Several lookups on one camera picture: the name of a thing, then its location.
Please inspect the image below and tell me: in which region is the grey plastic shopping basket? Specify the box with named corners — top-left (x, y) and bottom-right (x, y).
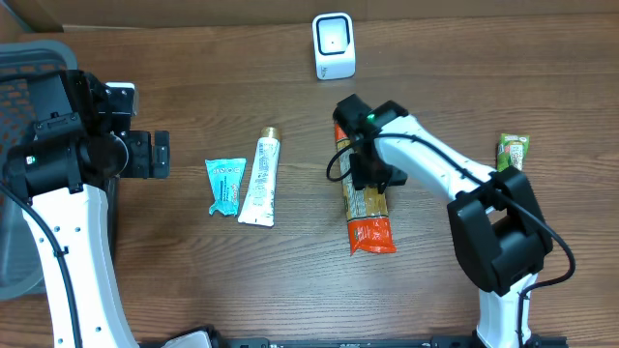
top-left (0, 39), bottom-right (120, 301)

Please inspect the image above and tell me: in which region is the brown cardboard backdrop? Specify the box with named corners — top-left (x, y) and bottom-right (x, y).
top-left (6, 0), bottom-right (618, 32)

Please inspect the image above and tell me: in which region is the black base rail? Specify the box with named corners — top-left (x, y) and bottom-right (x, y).
top-left (137, 334), bottom-right (570, 348)

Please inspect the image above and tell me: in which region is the white tube gold cap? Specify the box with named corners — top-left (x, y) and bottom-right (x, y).
top-left (238, 127), bottom-right (280, 227)

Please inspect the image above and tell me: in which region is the white barcode scanner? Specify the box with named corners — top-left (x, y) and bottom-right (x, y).
top-left (311, 13), bottom-right (356, 80)

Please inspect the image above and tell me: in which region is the green snack pouch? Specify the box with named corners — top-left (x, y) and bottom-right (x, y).
top-left (496, 133), bottom-right (530, 171)

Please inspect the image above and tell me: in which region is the orange spaghetti packet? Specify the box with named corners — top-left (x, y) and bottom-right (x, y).
top-left (334, 123), bottom-right (398, 256)

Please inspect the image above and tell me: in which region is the teal snack packet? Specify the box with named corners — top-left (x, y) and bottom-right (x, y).
top-left (205, 158), bottom-right (247, 216)

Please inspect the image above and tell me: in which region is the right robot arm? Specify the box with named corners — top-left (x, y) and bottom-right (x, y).
top-left (333, 95), bottom-right (552, 347)

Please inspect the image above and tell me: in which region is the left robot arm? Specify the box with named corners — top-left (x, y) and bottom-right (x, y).
top-left (1, 70), bottom-right (170, 348)

